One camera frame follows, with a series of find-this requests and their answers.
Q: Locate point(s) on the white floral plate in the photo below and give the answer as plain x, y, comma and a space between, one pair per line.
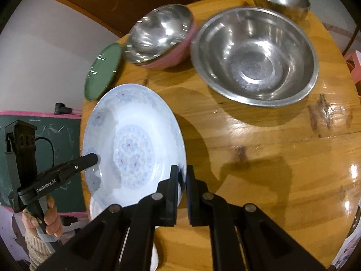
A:
132, 135

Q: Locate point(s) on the person's left hand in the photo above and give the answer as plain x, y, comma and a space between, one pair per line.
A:
52, 218

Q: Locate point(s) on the black clamp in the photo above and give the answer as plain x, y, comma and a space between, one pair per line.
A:
60, 108

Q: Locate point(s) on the dark round knob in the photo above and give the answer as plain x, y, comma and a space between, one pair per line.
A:
356, 220

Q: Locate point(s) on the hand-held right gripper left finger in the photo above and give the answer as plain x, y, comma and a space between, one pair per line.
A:
175, 182

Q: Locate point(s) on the white sliding closet door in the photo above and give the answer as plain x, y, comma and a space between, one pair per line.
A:
332, 2

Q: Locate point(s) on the green plate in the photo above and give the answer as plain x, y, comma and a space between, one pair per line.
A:
103, 72

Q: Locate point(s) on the pink steel-lined bowl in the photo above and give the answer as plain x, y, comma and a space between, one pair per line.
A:
158, 34

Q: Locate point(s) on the green chalkboard with pink frame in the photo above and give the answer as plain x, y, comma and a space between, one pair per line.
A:
65, 144

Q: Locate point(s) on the person's left forearm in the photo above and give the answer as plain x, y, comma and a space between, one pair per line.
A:
38, 252

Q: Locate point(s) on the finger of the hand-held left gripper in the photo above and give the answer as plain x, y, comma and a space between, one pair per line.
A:
83, 162

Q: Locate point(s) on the wooden door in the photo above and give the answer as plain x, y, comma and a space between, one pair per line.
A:
112, 2

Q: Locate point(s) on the large steel bowl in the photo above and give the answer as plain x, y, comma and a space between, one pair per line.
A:
253, 56

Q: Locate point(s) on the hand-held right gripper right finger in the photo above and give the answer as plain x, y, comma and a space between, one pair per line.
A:
189, 186

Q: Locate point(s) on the printed blanket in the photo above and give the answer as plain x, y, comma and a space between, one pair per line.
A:
349, 248

